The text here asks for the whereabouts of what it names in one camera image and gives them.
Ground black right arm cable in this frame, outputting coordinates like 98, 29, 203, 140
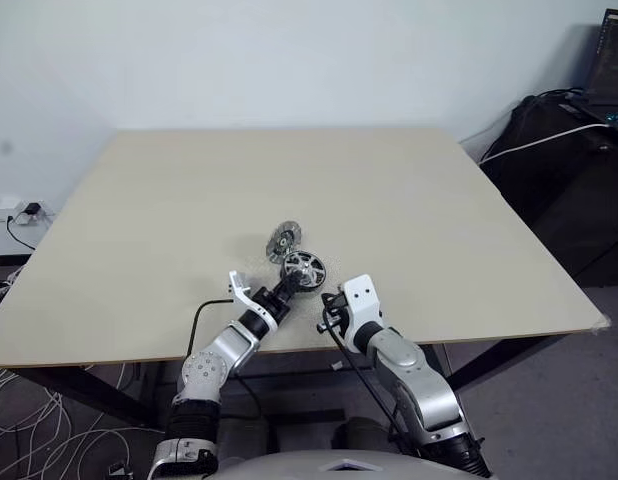
319, 294, 415, 454

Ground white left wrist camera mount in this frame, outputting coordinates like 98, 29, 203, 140
227, 270, 279, 332

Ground spoked metal rotor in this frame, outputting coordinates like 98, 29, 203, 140
280, 248, 330, 292

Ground black bag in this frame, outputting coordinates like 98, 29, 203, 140
480, 92, 618, 290

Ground black laptop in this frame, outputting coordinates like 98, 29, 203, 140
582, 8, 618, 137

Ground white power strip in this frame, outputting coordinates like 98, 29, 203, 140
0, 195, 54, 225

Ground grey robot torso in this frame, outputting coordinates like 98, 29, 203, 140
212, 438, 473, 480

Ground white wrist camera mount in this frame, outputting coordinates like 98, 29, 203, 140
337, 273, 384, 332
227, 270, 279, 332

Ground black power cord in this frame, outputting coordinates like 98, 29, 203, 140
5, 213, 39, 252

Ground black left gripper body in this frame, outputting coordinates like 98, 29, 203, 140
251, 284, 296, 324

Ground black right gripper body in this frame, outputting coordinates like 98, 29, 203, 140
315, 291, 349, 339

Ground white floor cable tangle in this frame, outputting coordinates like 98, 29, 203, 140
0, 279, 143, 480

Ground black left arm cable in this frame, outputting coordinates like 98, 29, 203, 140
186, 297, 238, 358

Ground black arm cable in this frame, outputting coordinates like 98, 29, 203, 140
319, 294, 415, 454
186, 297, 238, 358

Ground black table frame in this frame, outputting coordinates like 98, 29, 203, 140
8, 332, 583, 431

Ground black cables on bag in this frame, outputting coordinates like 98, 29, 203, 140
540, 87, 591, 110

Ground white charging cable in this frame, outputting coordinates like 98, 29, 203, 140
478, 121, 614, 165

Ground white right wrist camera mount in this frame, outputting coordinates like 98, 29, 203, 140
337, 273, 384, 332

